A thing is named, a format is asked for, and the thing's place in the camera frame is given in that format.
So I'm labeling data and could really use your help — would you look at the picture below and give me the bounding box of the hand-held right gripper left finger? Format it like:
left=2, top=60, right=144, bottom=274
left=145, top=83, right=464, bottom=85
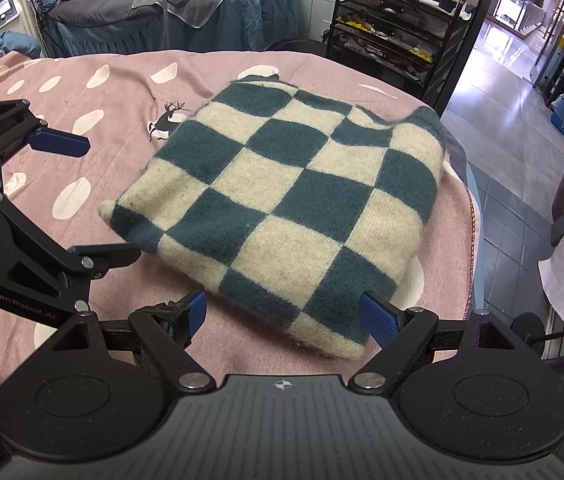
left=32, top=289, right=216, bottom=395

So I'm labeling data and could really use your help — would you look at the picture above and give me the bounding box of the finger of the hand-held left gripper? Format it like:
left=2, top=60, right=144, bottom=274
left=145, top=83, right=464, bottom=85
left=0, top=109, right=91, bottom=158
left=65, top=242, right=143, bottom=278

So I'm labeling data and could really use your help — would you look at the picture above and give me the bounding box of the teal and cream checkered sweater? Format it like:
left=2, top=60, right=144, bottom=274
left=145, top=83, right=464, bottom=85
left=98, top=74, right=447, bottom=361

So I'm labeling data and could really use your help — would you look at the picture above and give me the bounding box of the black trolley cart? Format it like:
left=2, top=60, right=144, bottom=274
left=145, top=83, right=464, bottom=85
left=324, top=0, right=483, bottom=116

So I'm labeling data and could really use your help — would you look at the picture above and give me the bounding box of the floor lamp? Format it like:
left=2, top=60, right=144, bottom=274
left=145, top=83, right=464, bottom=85
left=159, top=0, right=175, bottom=52

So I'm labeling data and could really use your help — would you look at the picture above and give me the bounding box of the massage bed with blue skirt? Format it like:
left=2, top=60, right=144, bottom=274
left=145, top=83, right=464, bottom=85
left=37, top=0, right=300, bottom=58

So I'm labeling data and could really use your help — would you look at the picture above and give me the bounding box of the pink polka-dot blanket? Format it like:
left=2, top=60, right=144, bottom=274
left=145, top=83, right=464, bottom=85
left=0, top=49, right=479, bottom=391

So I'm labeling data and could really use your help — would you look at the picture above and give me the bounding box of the black round base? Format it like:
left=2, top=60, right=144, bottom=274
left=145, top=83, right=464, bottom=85
left=512, top=311, right=564, bottom=361

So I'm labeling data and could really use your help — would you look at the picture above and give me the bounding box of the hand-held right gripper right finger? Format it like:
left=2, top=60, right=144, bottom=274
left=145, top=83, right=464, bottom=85
left=348, top=291, right=520, bottom=396

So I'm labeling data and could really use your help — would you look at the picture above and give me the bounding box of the light blue cloth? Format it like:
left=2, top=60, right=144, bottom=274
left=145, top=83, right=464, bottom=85
left=0, top=30, right=43, bottom=98

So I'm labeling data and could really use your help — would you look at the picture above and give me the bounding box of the grey bed mattress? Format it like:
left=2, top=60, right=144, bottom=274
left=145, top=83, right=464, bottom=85
left=444, top=132, right=485, bottom=321

